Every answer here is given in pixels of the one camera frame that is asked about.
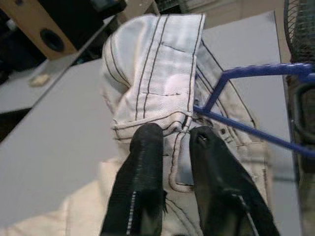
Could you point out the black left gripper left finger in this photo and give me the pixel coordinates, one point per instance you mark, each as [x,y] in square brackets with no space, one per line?
[145,172]

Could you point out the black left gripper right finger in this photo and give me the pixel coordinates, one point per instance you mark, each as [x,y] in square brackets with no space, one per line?
[221,191]

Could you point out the cream pants with dark stitching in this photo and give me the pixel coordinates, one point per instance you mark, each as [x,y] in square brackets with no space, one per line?
[162,61]

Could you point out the small beige block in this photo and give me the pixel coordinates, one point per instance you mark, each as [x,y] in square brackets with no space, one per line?
[38,80]

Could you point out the black speaker box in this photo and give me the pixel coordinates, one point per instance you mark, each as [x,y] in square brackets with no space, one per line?
[81,19]

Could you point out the blue rimmed electric fan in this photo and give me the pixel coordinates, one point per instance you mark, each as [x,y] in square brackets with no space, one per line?
[305,32]

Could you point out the wooden speaker box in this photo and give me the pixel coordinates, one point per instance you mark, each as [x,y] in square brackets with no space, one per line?
[29,19]

